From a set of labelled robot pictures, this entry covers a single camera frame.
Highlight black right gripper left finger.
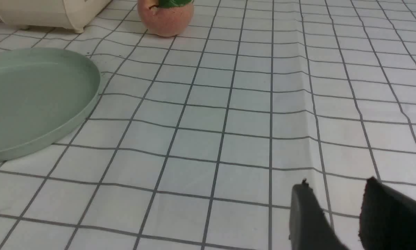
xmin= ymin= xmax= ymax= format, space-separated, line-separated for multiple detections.
xmin=289 ymin=179 xmax=348 ymax=250

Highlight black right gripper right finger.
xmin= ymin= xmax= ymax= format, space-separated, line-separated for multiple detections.
xmin=359 ymin=177 xmax=416 ymax=250

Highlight white grid tablecloth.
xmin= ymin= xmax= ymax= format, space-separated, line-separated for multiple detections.
xmin=0 ymin=0 xmax=416 ymax=250

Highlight pink peach with leaf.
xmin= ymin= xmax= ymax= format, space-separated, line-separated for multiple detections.
xmin=137 ymin=0 xmax=195 ymax=38

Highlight light green round plate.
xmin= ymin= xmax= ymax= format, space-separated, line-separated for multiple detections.
xmin=0 ymin=48 xmax=101 ymax=162

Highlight cream white toaster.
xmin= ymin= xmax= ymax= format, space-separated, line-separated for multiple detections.
xmin=0 ymin=0 xmax=111 ymax=34

